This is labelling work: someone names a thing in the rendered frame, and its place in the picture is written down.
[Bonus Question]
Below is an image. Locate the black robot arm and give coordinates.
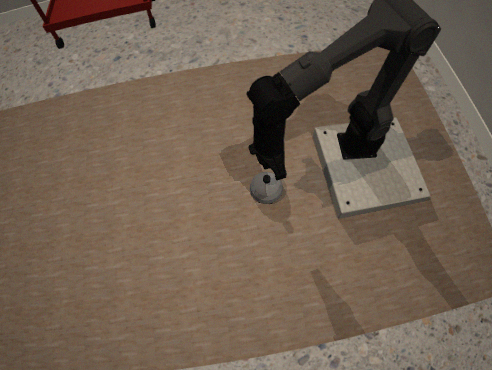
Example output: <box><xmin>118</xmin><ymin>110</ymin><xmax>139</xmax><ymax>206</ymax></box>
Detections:
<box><xmin>246</xmin><ymin>0</ymin><xmax>441</xmax><ymax>159</ymax></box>

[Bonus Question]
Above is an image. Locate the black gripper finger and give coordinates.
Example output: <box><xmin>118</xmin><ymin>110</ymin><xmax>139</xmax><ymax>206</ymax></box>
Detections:
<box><xmin>256</xmin><ymin>154</ymin><xmax>269</xmax><ymax>170</ymax></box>

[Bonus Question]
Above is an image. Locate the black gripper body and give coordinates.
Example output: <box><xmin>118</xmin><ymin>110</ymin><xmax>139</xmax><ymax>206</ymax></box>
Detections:
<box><xmin>249</xmin><ymin>135</ymin><xmax>287</xmax><ymax>181</ymax></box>

